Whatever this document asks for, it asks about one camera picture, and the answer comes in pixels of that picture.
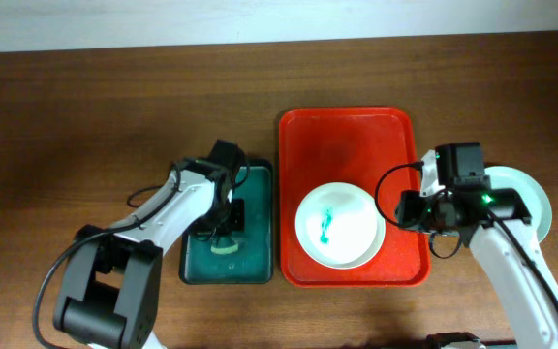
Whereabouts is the light green plate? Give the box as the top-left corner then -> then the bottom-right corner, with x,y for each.
485,166 -> 553,243

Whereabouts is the white plate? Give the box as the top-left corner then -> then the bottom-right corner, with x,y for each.
294,182 -> 386,270

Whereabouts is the yellow green sponge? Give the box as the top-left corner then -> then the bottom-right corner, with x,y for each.
210,236 -> 239,255

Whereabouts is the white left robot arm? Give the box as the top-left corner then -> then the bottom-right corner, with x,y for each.
53,140 -> 246,348

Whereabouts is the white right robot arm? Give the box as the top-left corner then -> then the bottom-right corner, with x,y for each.
394,143 -> 558,348

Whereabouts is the black water tray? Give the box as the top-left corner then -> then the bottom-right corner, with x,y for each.
179,159 -> 273,285

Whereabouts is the red plastic tray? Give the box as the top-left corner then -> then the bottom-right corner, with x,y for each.
278,107 -> 431,288

